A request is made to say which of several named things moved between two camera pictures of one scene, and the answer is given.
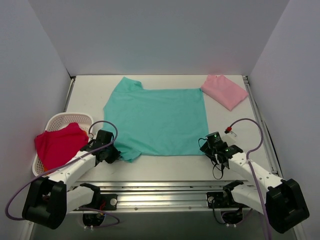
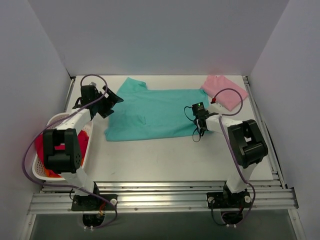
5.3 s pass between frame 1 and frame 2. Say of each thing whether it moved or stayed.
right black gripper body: moved
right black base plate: stayed
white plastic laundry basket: stayed
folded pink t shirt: stayed
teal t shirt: moved
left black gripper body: moved
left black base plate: stayed
